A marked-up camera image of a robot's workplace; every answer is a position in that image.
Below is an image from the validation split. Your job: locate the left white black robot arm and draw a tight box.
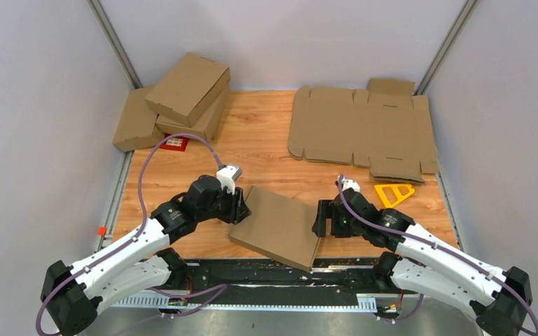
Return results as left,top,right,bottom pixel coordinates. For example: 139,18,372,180
39,165,251,335

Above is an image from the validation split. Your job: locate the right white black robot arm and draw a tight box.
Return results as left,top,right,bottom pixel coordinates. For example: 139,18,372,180
312,188,532,335

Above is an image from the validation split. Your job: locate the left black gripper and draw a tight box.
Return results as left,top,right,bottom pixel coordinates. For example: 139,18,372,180
198,182,253,225

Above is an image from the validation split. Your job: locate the red plastic tray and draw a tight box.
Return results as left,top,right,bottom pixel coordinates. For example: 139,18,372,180
159,136,189,152

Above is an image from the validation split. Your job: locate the yellow plastic triangle piece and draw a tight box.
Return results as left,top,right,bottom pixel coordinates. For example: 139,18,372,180
374,183,415,208

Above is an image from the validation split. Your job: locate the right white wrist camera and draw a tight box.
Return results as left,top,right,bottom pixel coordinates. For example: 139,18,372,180
337,175,361,193

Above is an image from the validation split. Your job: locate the white slotted cable duct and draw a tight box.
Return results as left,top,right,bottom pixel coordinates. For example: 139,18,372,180
111,293,378,312

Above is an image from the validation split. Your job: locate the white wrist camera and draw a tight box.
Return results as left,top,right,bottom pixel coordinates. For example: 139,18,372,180
337,175,361,193
216,164,243,194

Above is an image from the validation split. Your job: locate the left aluminium corner post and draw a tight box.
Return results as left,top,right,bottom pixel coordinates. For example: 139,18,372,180
87,0,143,89

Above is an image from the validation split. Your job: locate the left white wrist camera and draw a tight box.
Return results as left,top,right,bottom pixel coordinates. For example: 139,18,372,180
216,164,243,194

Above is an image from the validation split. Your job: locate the right aluminium corner post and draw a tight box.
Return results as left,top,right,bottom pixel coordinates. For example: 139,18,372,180
415,0,480,95

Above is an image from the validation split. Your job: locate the flat-lying folded cardboard box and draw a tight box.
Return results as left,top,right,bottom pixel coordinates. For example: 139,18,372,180
112,85,165,152

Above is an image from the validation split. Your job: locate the aluminium corner post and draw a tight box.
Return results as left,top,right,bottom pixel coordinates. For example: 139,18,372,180
87,0,143,89
415,0,480,95

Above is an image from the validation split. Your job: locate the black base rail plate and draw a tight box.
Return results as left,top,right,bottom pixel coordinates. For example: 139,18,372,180
159,258,401,307

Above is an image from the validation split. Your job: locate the flat cardboard sheet stack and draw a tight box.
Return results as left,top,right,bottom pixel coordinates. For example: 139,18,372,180
288,78,439,183

